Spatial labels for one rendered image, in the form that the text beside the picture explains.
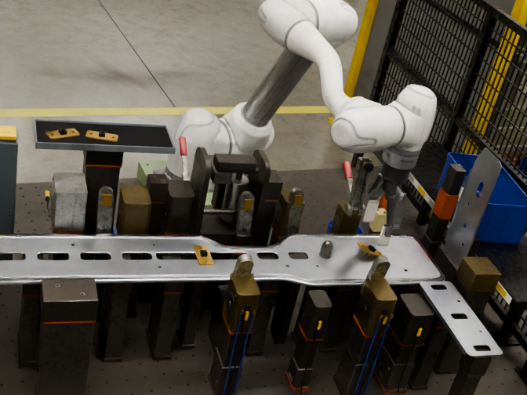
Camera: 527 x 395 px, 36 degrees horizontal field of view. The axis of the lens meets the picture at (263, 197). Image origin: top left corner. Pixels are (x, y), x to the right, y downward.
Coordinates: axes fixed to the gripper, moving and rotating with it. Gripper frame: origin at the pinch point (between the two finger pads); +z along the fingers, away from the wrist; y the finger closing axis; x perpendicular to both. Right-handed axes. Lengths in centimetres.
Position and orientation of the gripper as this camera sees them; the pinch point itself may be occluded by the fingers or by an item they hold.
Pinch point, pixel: (376, 226)
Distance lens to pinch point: 222.6
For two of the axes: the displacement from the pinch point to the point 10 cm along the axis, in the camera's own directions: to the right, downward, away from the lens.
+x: 9.5, 0.2, 3.2
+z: -1.9, 8.3, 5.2
